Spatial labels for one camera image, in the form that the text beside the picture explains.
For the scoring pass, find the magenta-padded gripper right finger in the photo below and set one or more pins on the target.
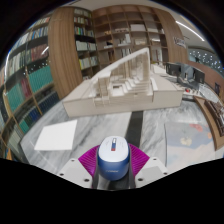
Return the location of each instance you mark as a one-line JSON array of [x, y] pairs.
[[140, 161]]

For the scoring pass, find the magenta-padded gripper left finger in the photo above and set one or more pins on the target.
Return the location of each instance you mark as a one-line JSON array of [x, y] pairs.
[[86, 163]]

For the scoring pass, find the white and blue computer mouse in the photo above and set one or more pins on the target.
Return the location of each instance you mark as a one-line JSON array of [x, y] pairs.
[[113, 156]]

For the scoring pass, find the pale printed mouse pad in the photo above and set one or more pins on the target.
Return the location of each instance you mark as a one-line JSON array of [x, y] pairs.
[[188, 141]]

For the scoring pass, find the white paper sheet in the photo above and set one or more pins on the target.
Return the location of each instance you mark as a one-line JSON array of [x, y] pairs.
[[56, 135]]

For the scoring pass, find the white architectural model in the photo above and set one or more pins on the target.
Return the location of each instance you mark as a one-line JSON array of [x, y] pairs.
[[133, 90]]

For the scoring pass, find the dark display box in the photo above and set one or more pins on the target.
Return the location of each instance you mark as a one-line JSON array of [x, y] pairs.
[[198, 76], [173, 69]]

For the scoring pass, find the bookcase with colourful books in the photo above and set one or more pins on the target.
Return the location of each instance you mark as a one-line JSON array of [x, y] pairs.
[[26, 80]]

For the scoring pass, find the dark bookcase with books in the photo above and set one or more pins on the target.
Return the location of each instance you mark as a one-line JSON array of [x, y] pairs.
[[85, 43]]

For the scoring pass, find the long ceiling light strip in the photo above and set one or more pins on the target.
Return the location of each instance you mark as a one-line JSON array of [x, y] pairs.
[[190, 30]]

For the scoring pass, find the white wall sign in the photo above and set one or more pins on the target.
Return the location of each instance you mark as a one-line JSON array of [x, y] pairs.
[[180, 42]]

